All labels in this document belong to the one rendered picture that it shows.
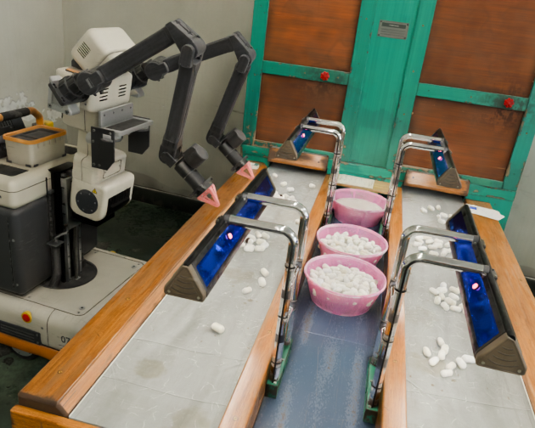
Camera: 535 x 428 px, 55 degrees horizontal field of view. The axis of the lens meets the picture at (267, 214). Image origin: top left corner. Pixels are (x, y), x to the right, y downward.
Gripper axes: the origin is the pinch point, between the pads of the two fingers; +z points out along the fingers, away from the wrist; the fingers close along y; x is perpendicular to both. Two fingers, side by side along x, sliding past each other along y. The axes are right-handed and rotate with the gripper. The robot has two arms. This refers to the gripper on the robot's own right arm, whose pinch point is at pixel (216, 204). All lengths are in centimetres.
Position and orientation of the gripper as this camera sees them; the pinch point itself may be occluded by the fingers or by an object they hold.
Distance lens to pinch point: 187.2
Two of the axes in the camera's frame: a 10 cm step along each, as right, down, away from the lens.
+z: 6.6, 7.4, 1.3
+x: -7.2, 5.6, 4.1
